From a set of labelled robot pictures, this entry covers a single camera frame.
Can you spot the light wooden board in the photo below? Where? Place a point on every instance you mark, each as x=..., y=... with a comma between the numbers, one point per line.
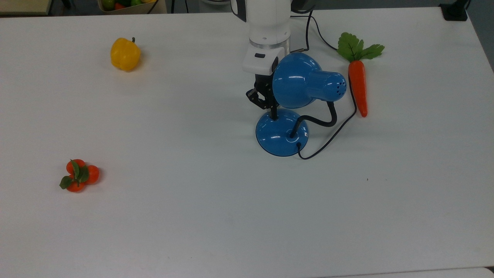
x=23, y=5

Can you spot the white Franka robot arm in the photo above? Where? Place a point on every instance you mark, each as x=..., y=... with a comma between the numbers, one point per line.
x=268, y=27

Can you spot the blue desk lamp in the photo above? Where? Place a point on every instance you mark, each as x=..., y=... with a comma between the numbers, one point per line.
x=293, y=81

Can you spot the basket of toy fruit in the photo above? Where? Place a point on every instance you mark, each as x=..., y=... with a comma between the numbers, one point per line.
x=129, y=4

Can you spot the toy orange cluster with leaves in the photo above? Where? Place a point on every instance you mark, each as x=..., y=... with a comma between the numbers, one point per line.
x=79, y=175

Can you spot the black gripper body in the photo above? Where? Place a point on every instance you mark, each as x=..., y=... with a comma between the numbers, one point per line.
x=263, y=82

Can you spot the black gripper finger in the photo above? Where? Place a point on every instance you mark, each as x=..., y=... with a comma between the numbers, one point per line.
x=276, y=112
x=259, y=98

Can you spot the yellow toy bell pepper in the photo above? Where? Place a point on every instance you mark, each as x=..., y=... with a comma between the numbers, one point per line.
x=124, y=54

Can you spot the orange toy carrot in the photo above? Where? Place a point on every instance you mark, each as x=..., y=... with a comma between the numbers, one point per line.
x=358, y=85

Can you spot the black clamp-mounted pole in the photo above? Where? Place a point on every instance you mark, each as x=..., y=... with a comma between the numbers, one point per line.
x=455, y=9

